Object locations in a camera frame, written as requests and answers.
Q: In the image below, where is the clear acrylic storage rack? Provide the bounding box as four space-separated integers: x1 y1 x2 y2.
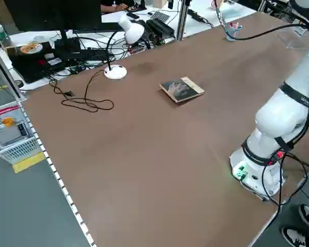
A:
274 24 309 50

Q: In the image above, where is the white desk lamp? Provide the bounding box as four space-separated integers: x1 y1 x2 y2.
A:
104 13 146 80

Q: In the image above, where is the grey perforated tray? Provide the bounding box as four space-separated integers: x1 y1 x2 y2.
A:
149 10 171 23

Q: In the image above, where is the black keyboard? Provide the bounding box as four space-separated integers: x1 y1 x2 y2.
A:
73 22 126 33

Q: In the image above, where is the black power strip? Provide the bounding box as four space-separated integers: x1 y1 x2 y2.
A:
187 9 207 23

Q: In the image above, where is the pale blue pen cup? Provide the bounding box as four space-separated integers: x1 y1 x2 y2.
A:
225 24 244 42

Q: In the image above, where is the person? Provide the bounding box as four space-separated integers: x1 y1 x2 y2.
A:
100 0 131 13

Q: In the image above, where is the pale blue paper stack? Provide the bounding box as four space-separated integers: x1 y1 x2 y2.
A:
216 6 248 19

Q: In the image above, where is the white plastic basket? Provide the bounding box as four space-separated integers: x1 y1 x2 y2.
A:
0 101 43 165

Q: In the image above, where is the flat black case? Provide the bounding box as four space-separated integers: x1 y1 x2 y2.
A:
8 41 67 84

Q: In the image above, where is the grey digital scale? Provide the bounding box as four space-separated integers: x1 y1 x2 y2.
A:
0 122 30 148

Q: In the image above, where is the printed disc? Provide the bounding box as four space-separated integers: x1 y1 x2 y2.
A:
19 43 43 54

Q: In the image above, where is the black computer monitor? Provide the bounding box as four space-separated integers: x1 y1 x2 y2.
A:
4 0 102 52

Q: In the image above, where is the black lamp power cable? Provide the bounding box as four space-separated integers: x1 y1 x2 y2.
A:
49 68 114 113

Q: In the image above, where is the aluminium frame post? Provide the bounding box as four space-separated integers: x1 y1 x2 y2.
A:
175 0 191 41
0 42 28 101

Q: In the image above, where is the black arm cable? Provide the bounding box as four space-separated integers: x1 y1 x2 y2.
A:
214 0 309 155

